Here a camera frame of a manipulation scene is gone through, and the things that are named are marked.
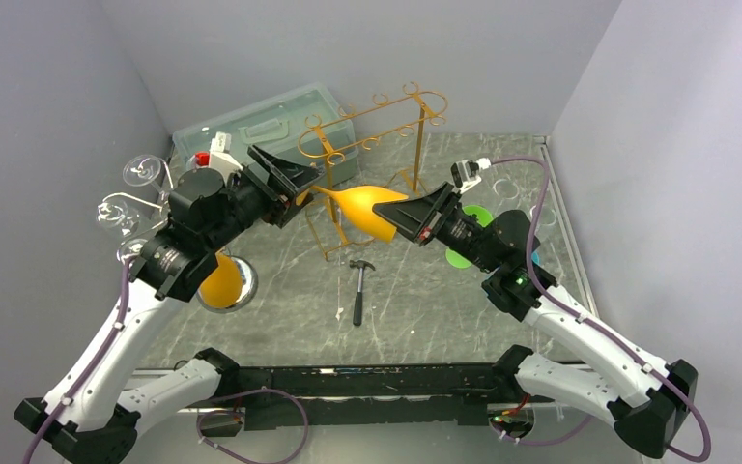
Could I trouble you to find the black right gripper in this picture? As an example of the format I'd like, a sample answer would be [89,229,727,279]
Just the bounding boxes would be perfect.
[373,181,499,274]

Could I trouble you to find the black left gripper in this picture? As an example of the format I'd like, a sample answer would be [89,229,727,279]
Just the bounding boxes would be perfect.
[205,144,327,251]

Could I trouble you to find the orange wine glass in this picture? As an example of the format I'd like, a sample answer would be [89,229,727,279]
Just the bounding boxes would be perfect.
[296,185,409,243]
[198,253,243,310]

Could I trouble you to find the green wine glass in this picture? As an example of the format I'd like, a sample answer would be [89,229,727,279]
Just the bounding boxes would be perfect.
[444,204,494,271]

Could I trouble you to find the clear wine glass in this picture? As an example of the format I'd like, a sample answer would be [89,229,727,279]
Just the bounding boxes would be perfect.
[529,204,558,229]
[492,179,520,200]

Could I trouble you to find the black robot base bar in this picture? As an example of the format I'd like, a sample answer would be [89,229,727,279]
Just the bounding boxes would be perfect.
[193,362,529,431]

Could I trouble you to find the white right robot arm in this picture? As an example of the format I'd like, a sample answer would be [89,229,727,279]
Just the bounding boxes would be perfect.
[372,184,699,459]

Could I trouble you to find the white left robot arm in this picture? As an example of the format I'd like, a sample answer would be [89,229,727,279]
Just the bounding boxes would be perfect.
[14,146,324,463]

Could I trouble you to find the chrome tree glass rack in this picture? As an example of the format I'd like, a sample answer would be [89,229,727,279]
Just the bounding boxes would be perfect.
[101,157,260,314]

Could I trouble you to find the clear glass chrome rack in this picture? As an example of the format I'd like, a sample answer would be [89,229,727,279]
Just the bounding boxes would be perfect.
[116,238,148,264]
[95,193,141,240]

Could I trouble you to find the clear plastic storage box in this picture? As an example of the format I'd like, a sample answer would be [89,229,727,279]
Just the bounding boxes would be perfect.
[173,83,358,184]

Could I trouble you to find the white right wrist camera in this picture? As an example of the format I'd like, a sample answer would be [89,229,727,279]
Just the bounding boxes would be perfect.
[450,158,492,194]

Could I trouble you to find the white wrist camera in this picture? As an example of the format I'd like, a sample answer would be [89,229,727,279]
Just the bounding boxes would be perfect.
[450,158,492,194]
[189,131,246,182]

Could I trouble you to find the gold wire glass rack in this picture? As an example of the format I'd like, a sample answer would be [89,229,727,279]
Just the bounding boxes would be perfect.
[298,81,448,260]

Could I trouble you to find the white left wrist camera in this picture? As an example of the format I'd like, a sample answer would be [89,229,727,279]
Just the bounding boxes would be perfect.
[189,131,246,182]

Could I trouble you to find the black handled hammer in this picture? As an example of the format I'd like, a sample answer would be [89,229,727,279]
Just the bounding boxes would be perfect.
[349,259,376,327]

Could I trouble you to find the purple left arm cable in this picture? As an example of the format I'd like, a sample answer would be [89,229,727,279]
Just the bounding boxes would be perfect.
[21,255,138,464]

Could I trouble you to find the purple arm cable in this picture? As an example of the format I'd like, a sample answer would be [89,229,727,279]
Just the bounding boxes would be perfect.
[489,157,713,464]
[21,255,138,464]

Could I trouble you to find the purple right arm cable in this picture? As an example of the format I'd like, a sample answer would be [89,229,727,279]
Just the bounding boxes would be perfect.
[489,157,713,464]

